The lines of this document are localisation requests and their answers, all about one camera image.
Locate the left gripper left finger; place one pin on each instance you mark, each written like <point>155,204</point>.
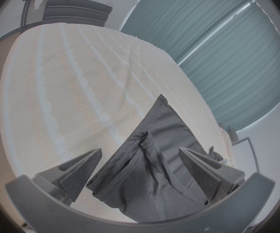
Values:
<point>74,176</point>

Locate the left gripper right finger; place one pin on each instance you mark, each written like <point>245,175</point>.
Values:
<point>210,178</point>

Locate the black T-shirt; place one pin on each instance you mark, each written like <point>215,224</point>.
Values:
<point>149,169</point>

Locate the bed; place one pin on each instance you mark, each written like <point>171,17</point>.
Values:
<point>69,81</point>

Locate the white printed garment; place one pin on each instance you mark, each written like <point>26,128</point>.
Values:
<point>227,162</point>

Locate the cream pillow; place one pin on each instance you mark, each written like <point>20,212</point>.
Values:
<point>226,142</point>

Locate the grey bedside table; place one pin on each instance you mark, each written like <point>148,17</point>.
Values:
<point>232,132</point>

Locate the blue-green curtain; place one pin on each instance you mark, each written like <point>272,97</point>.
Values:
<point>246,69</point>
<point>178,20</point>

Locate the black chest of drawers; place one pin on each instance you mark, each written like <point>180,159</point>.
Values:
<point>76,11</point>

